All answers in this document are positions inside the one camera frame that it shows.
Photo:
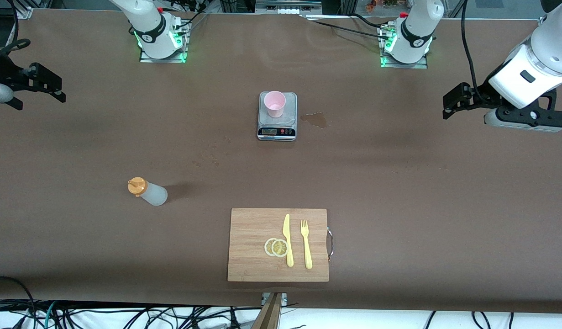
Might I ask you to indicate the brown liquid puddle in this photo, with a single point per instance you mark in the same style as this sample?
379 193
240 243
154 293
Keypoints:
316 119

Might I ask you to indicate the small metal bracket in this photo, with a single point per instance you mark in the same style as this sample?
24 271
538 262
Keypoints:
284 299

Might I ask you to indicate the orange toy food items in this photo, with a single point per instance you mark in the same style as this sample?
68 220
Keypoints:
381 4

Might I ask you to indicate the yellow plastic fork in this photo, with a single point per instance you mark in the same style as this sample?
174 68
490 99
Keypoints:
307 246

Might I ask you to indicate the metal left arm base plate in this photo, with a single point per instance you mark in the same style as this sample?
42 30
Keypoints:
422 65

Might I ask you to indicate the wooden cutting board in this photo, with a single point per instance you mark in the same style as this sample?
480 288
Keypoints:
249 246

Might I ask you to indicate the silver digital kitchen scale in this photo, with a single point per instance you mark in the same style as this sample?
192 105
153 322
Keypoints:
290 130

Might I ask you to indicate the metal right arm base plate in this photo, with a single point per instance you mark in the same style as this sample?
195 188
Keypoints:
180 57

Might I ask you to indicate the pink plastic cup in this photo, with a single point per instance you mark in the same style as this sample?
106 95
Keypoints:
275 105

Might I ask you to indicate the yellow plastic knife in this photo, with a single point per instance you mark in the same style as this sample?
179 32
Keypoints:
288 237

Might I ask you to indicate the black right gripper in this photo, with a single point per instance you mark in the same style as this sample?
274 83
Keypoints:
9 74

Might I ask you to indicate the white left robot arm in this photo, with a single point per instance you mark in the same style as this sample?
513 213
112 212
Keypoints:
527 73

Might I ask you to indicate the brown table cover sheet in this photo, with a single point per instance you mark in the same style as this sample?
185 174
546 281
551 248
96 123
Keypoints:
125 251

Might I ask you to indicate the lemon slice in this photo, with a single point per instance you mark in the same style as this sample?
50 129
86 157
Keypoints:
268 247
280 248

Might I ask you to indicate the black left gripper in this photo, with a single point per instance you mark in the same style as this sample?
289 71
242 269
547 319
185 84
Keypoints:
478 98

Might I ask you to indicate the wooden beam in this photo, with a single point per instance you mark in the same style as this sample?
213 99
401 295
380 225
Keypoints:
268 315

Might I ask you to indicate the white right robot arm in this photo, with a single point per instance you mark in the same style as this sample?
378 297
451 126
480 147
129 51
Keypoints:
155 41

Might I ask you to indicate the translucent sauce bottle orange cap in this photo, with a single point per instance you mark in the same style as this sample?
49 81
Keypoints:
152 194

